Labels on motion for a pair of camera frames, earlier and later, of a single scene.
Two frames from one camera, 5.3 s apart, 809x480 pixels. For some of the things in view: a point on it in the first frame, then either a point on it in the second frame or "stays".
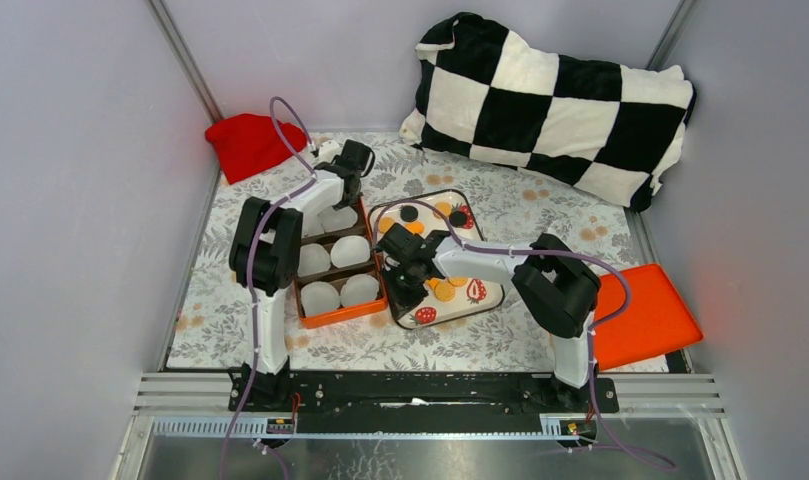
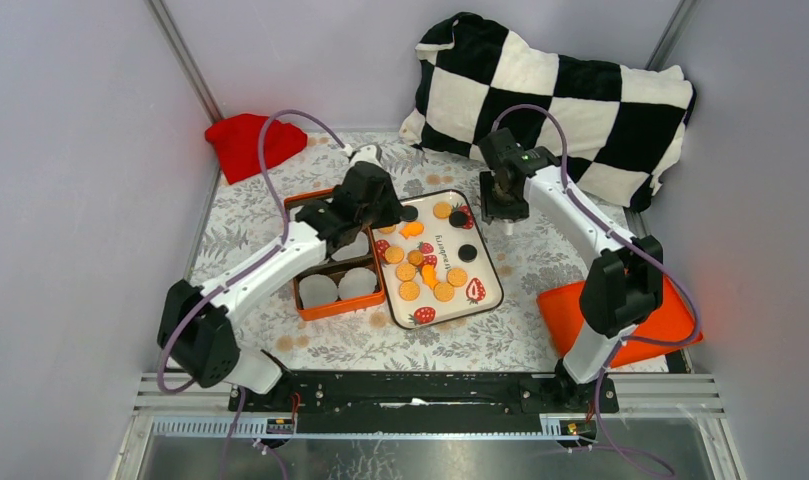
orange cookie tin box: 342,272 stays
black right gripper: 401,302 to 517,212
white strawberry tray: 447,299 stays
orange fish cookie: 415,227 stays
